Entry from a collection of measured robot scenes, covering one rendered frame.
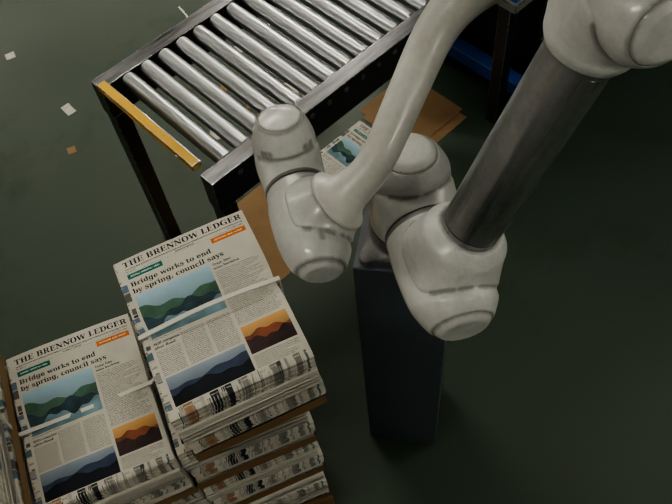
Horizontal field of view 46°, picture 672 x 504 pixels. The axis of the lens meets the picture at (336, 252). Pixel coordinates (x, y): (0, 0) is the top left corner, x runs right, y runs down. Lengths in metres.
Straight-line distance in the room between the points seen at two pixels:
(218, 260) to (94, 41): 2.33
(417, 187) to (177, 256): 0.51
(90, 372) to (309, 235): 0.81
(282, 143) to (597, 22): 0.49
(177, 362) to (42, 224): 1.76
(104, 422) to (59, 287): 1.30
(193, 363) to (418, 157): 0.56
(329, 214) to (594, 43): 0.42
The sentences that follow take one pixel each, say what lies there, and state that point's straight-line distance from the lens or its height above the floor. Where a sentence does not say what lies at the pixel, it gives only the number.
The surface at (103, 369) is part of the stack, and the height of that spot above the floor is 0.83.
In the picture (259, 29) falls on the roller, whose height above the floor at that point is 0.80.
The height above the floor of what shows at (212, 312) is 1.06.
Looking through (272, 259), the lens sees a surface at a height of 0.00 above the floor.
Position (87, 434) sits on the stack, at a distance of 1.76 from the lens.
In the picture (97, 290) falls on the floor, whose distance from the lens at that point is 2.93.
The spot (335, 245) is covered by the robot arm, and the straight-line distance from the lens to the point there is 1.14.
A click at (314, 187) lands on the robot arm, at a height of 1.46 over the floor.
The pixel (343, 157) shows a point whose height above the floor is 0.01.
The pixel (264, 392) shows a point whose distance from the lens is 1.49.
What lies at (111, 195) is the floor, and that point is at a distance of 3.16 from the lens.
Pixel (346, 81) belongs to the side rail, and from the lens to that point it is 2.21.
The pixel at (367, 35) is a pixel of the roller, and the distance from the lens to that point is 2.35.
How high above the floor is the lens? 2.37
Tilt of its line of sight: 57 degrees down
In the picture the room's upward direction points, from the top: 8 degrees counter-clockwise
